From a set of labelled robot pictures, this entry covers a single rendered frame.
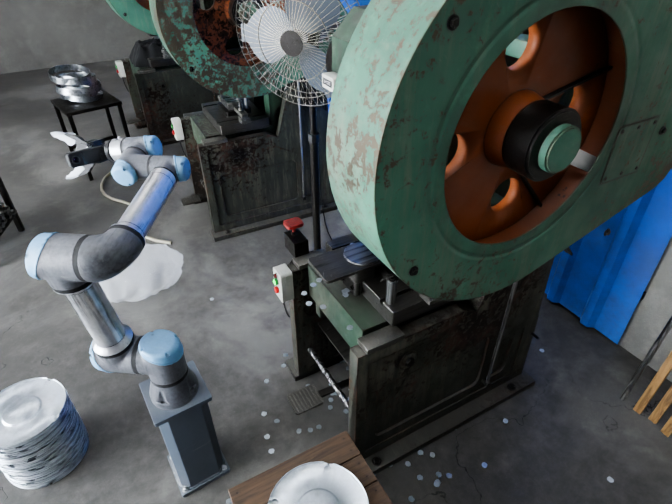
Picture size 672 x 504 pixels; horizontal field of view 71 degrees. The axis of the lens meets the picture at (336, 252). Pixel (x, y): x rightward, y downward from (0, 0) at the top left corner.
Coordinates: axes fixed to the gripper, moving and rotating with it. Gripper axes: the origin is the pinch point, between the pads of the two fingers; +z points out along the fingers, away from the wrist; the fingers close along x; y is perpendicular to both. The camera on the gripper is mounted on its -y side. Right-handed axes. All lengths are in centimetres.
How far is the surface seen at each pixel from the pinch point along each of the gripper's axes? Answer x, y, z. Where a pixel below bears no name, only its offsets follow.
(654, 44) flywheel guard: 16, -19, -167
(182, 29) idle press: 38, 88, -12
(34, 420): -86, -28, 20
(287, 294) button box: -61, 15, -65
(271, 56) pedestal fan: 22, 70, -58
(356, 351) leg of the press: -64, -19, -95
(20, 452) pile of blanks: -92, -37, 21
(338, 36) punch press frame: 25, 5, -96
